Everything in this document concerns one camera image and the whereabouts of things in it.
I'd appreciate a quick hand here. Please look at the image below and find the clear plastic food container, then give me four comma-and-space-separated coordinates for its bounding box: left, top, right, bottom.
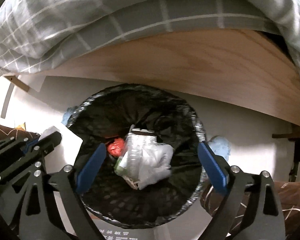
114, 154, 140, 190

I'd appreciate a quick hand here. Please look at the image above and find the bubble wrap sheet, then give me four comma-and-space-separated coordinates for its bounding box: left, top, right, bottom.
124, 131, 157, 168

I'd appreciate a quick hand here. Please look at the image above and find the black lined trash bin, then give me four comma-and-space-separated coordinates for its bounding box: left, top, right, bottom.
66, 84, 207, 229

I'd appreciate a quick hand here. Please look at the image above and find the white drawstring pouch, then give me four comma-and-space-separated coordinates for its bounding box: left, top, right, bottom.
137, 142, 174, 190

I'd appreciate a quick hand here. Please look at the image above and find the blue slipper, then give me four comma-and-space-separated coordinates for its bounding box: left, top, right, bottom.
207, 136, 231, 161

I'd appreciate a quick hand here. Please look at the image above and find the grey checked bed sheet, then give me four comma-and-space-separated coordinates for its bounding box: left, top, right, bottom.
0, 0, 300, 76

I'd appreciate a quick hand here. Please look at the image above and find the red plastic bag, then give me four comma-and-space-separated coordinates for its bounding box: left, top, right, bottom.
107, 138, 125, 158

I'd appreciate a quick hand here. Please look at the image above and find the brown patterned trouser leg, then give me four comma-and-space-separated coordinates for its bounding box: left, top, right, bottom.
200, 181, 300, 239

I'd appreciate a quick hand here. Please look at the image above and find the white tissue paper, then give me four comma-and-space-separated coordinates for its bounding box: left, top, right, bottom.
39, 123, 83, 173

